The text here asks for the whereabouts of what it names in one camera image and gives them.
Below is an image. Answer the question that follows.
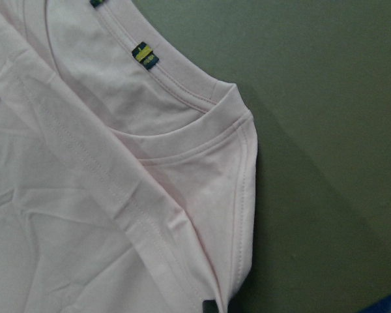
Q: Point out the pink Snoopy t-shirt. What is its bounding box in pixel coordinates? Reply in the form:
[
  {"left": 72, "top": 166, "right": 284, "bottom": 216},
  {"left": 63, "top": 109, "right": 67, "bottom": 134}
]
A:
[{"left": 0, "top": 1, "right": 257, "bottom": 312}]

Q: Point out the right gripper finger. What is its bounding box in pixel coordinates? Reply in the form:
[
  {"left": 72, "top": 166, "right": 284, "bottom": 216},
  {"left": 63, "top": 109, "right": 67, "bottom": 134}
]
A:
[{"left": 203, "top": 300, "right": 218, "bottom": 313}]

